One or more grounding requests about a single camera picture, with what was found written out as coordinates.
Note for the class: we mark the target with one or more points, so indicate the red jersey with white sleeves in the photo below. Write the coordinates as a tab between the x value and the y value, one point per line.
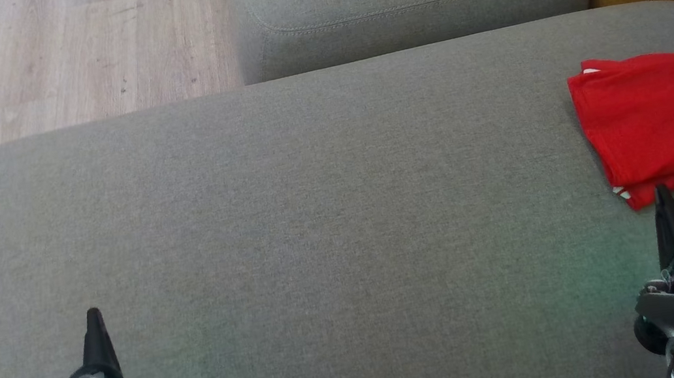
663	117

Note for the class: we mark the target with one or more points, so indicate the large grey sofa seat cushion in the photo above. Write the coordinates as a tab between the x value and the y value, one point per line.
315	218

